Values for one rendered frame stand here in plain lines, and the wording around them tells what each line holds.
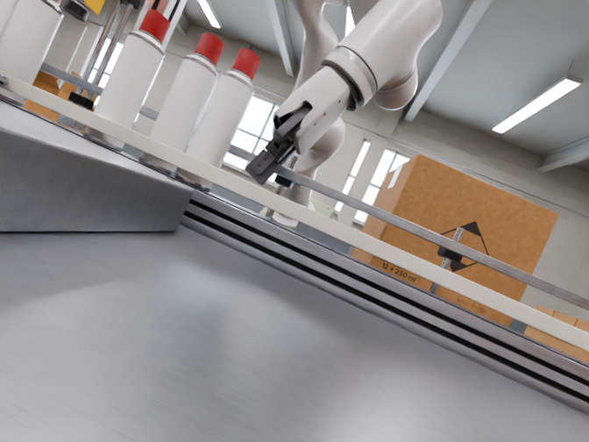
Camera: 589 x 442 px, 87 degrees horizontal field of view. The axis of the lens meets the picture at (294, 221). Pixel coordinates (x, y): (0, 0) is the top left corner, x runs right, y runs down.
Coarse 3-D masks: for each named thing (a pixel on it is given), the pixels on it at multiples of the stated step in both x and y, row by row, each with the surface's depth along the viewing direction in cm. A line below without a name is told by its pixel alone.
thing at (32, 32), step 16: (32, 0) 46; (48, 0) 47; (16, 16) 46; (32, 16) 46; (48, 16) 47; (16, 32) 46; (32, 32) 46; (48, 32) 48; (0, 48) 46; (16, 48) 46; (32, 48) 47; (48, 48) 50; (0, 64) 46; (16, 64) 46; (32, 64) 48; (32, 80) 49; (0, 96) 46; (16, 96) 48
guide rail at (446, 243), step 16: (48, 64) 51; (64, 80) 51; (80, 80) 50; (144, 112) 49; (288, 176) 47; (304, 176) 47; (320, 192) 47; (336, 192) 47; (368, 208) 46; (400, 224) 46; (432, 240) 45; (448, 240) 45; (464, 256) 46; (480, 256) 45; (512, 272) 44; (544, 288) 44; (560, 288) 44; (576, 304) 44
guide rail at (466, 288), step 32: (32, 96) 43; (96, 128) 42; (128, 128) 41; (192, 160) 41; (256, 192) 40; (320, 224) 39; (384, 256) 38; (448, 288) 38; (480, 288) 37; (544, 320) 37
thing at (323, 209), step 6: (312, 198) 133; (318, 204) 131; (324, 204) 132; (264, 210) 124; (318, 210) 129; (324, 210) 129; (330, 210) 130; (264, 216) 122; (330, 216) 130; (294, 228) 120
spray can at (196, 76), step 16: (208, 32) 44; (208, 48) 44; (192, 64) 43; (208, 64) 43; (176, 80) 43; (192, 80) 43; (208, 80) 44; (176, 96) 43; (192, 96) 43; (208, 96) 45; (160, 112) 43; (176, 112) 43; (192, 112) 44; (160, 128) 43; (176, 128) 43; (192, 128) 45; (176, 144) 44; (144, 160) 43; (160, 160) 43
